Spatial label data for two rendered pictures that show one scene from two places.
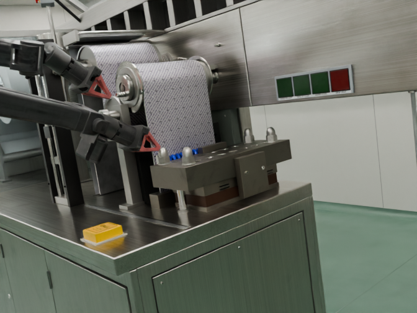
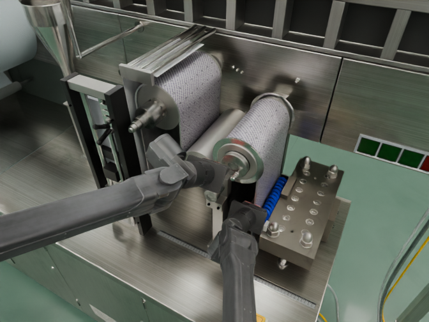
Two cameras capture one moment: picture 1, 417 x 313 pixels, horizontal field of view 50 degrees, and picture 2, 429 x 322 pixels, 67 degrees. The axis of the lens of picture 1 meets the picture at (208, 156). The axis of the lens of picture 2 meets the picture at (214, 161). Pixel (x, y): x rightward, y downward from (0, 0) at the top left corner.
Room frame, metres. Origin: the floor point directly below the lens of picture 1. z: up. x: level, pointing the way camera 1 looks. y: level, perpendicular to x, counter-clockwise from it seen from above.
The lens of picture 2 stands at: (0.75, 0.50, 1.81)
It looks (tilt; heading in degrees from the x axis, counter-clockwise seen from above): 41 degrees down; 337
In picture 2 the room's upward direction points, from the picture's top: straight up
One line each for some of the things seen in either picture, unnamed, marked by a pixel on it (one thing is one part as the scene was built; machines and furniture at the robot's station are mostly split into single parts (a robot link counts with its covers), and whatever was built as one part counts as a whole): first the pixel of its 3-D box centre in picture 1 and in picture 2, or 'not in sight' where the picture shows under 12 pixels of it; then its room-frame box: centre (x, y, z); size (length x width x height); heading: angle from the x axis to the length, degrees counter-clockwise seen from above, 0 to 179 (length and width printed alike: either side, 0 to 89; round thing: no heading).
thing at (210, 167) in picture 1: (224, 161); (304, 206); (1.28, -0.04, 1.00); 0.40 x 0.16 x 0.06; 129
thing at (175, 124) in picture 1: (182, 129); (269, 179); (1.34, 0.07, 1.11); 0.23 x 0.01 x 0.18; 129
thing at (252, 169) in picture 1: (252, 174); (331, 220); (1.21, -0.11, 0.96); 0.10 x 0.03 x 0.11; 129
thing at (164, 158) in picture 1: (163, 155); (274, 227); (1.21, 0.12, 1.05); 0.04 x 0.04 x 0.04
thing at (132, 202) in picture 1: (123, 157); (218, 214); (1.32, 0.25, 1.05); 0.06 x 0.05 x 0.31; 129
